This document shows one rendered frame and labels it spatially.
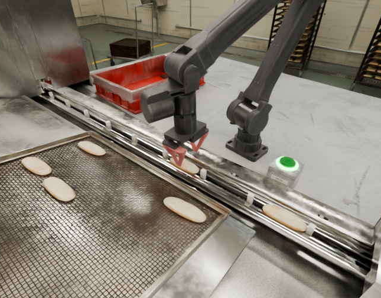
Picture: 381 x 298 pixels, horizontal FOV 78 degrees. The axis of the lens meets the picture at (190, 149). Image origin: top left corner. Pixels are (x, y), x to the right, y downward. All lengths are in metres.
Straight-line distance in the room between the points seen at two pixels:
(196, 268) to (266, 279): 0.17
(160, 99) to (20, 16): 0.80
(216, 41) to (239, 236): 0.39
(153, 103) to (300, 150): 0.54
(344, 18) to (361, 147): 4.00
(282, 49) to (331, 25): 4.22
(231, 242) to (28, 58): 1.06
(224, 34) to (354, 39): 4.39
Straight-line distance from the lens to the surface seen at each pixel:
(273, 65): 0.70
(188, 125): 0.57
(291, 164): 0.65
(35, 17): 1.23
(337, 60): 4.97
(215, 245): 0.46
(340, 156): 0.90
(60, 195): 0.55
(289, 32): 0.71
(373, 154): 0.97
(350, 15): 4.86
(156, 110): 0.52
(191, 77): 0.50
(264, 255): 0.56
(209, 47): 0.53
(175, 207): 0.50
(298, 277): 0.56
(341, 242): 0.61
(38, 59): 1.24
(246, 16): 0.59
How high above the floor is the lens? 1.29
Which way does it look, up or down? 36 degrees down
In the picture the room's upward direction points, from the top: straight up
